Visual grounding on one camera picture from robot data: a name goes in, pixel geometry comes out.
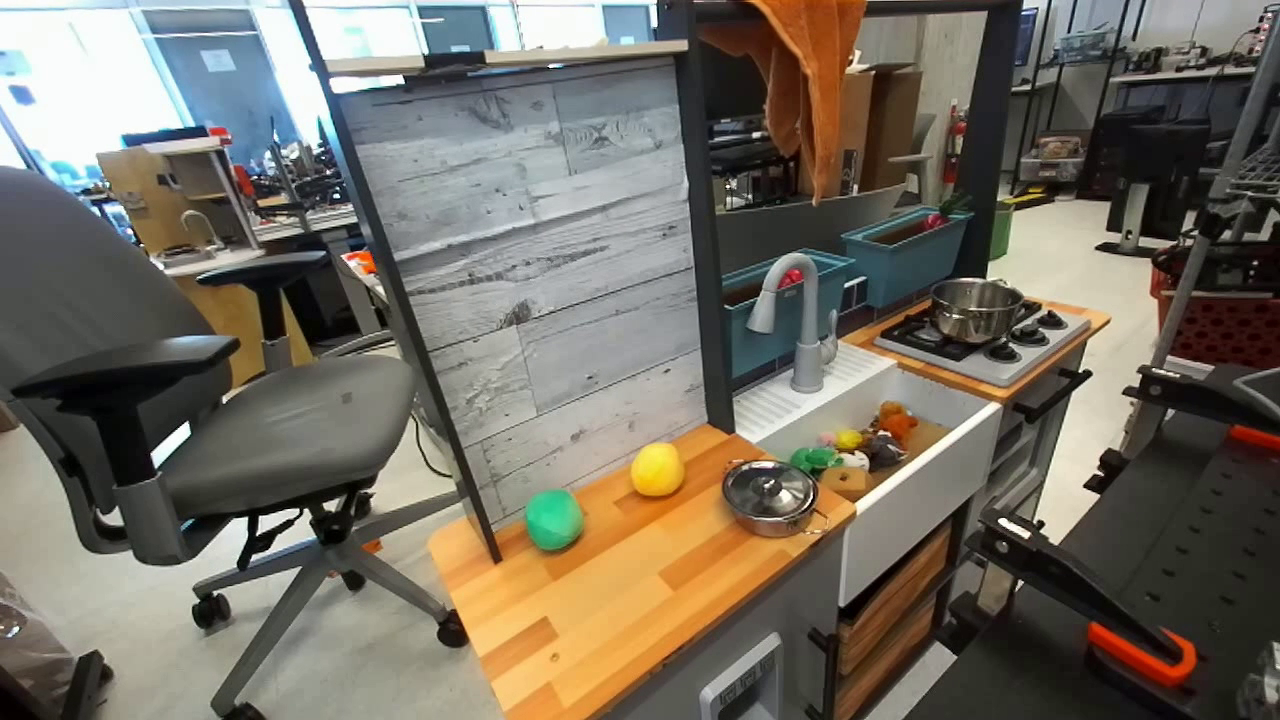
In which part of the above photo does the orange towel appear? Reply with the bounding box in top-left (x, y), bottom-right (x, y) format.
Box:
top-left (694, 0), bottom-right (873, 205)

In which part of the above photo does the white toy sink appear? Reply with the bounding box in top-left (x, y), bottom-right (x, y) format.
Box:
top-left (726, 342), bottom-right (1006, 572)

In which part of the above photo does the yellow toy ball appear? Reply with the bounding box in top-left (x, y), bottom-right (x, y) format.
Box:
top-left (627, 442), bottom-right (688, 503)

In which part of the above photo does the teal planter box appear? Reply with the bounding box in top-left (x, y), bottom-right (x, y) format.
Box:
top-left (836, 205), bottom-right (975, 312)
top-left (715, 244), bottom-right (865, 394)

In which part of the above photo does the grey wood plank panel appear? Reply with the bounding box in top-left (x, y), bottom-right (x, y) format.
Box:
top-left (325, 56), bottom-right (713, 526)

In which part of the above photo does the grey toy faucet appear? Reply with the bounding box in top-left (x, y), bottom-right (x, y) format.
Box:
top-left (744, 247), bottom-right (844, 395)

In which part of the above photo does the green toy ball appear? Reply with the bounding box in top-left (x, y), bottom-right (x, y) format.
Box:
top-left (518, 486), bottom-right (588, 558)

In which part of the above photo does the small steel bowl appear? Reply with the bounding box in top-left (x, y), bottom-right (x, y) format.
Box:
top-left (719, 458), bottom-right (819, 542)

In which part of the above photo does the green toy vegetable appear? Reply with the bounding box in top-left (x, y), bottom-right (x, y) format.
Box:
top-left (788, 442), bottom-right (844, 479)

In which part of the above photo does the wooden toy kitchen unit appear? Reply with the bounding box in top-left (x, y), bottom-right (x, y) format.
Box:
top-left (283, 0), bottom-right (1116, 720)

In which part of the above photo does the dark toy food piece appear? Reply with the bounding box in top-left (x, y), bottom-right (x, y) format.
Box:
top-left (858, 432), bottom-right (911, 473)

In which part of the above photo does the orange toy fruit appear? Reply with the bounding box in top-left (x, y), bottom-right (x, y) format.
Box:
top-left (873, 395), bottom-right (924, 446)

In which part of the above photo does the red toy plant with leaves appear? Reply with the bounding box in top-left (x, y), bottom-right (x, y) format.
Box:
top-left (902, 197), bottom-right (973, 244)

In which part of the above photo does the brown cardboard carton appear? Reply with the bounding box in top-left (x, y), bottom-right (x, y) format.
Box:
top-left (836, 66), bottom-right (924, 194)

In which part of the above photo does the steel pot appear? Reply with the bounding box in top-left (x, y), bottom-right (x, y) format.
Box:
top-left (928, 273), bottom-right (1031, 353)

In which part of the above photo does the grey toy stove top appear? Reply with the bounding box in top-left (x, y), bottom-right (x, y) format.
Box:
top-left (873, 291), bottom-right (1097, 394)

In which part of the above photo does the grey office chair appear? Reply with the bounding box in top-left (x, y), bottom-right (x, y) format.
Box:
top-left (0, 165), bottom-right (472, 720)

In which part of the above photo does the red fire extinguisher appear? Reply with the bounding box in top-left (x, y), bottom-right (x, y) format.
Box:
top-left (941, 102), bottom-right (973, 194)

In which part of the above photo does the wooden shelf cabinet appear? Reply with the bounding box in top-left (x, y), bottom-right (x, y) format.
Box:
top-left (90, 131), bottom-right (265, 263)

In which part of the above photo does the black perforated board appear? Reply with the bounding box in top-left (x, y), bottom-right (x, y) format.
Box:
top-left (902, 413), bottom-right (1280, 720)

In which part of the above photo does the red perforated crate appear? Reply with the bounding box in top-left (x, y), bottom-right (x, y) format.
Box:
top-left (1151, 258), bottom-right (1280, 372)

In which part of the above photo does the orange and black clamp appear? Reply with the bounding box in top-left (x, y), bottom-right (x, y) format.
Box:
top-left (975, 513), bottom-right (1202, 695)
top-left (1123, 357), bottom-right (1280, 463)

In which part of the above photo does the dark grey bag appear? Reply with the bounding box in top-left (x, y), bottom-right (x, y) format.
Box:
top-left (0, 572), bottom-right (117, 720)

